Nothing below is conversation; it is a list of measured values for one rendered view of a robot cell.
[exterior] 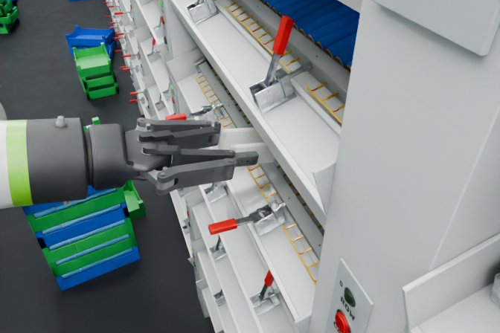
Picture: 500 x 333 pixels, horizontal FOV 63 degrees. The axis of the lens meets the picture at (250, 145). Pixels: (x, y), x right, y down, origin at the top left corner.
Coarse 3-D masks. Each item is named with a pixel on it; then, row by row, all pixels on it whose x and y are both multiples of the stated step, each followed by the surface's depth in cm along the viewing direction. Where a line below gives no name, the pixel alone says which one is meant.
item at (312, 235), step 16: (208, 80) 79; (224, 96) 74; (224, 128) 70; (272, 176) 57; (288, 192) 54; (288, 208) 52; (304, 208) 52; (304, 224) 50; (320, 240) 48; (320, 256) 46
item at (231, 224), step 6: (258, 210) 52; (246, 216) 53; (252, 216) 53; (258, 216) 53; (222, 222) 52; (228, 222) 52; (234, 222) 52; (240, 222) 52; (246, 222) 52; (210, 228) 51; (216, 228) 51; (222, 228) 51; (228, 228) 51; (234, 228) 52
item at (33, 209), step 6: (90, 186) 134; (90, 192) 135; (96, 192) 136; (36, 204) 128; (42, 204) 129; (48, 204) 130; (54, 204) 131; (24, 210) 126; (30, 210) 127; (36, 210) 129
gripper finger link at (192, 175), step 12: (168, 168) 46; (180, 168) 46; (192, 168) 47; (204, 168) 47; (216, 168) 48; (168, 180) 45; (180, 180) 46; (192, 180) 47; (204, 180) 48; (216, 180) 49; (156, 192) 45; (168, 192) 46
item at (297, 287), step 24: (192, 72) 88; (192, 96) 82; (240, 168) 63; (240, 192) 60; (264, 192) 59; (312, 216) 53; (264, 240) 53; (288, 240) 52; (288, 264) 49; (288, 288) 47; (312, 288) 46
